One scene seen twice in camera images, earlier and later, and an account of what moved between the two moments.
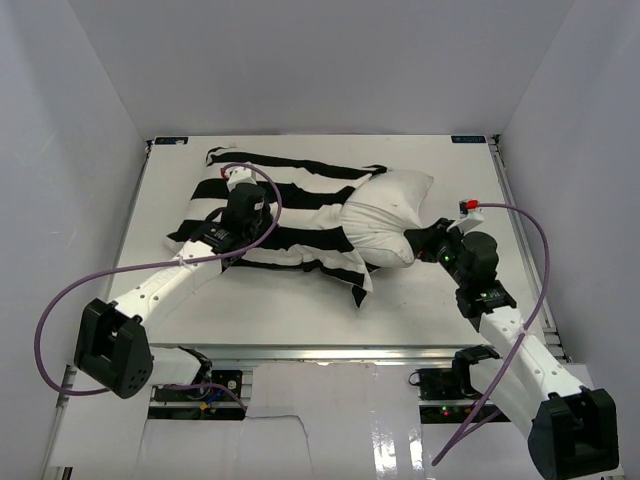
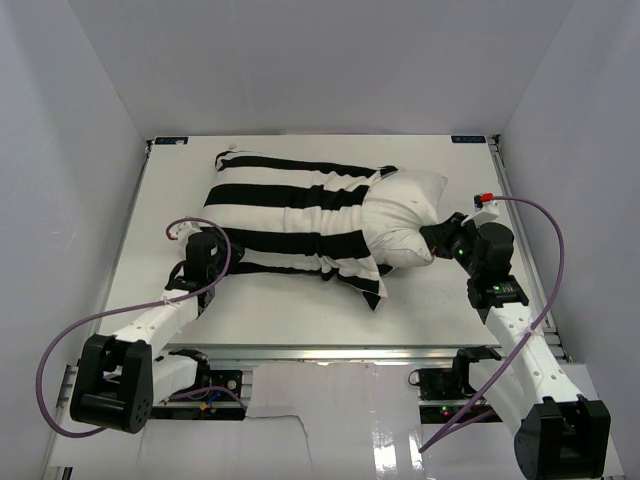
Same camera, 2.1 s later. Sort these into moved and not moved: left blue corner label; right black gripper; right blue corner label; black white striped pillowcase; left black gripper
Moved: left black gripper; right black gripper; black white striped pillowcase
Not moved: right blue corner label; left blue corner label
